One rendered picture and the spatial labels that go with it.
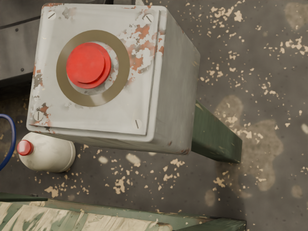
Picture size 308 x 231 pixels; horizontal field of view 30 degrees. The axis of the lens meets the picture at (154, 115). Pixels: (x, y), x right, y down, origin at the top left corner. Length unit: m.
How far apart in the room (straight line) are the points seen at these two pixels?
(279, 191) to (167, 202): 0.27
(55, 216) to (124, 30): 0.22
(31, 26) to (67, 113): 0.91
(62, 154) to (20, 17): 0.35
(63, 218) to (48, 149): 0.77
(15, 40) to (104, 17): 0.91
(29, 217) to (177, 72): 0.22
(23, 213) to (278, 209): 0.86
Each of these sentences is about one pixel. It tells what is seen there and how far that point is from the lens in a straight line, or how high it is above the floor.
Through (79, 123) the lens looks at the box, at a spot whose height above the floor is 0.93.
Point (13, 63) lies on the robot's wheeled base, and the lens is 1.40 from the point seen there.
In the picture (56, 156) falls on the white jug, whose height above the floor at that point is 0.12.
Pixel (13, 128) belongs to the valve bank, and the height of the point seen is 0.60.
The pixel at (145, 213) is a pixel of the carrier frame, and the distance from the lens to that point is 1.26.
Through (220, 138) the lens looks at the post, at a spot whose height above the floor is 0.35.
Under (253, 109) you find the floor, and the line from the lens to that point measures 1.41.
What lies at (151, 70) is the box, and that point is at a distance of 0.49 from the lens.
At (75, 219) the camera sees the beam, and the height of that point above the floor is 0.83.
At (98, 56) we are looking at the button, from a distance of 0.49.
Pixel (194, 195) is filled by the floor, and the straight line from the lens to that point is 1.41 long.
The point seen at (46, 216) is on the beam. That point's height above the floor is 0.83.
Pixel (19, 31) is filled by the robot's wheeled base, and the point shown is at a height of 0.19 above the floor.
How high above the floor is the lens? 1.39
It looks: 73 degrees down
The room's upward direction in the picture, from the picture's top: 62 degrees counter-clockwise
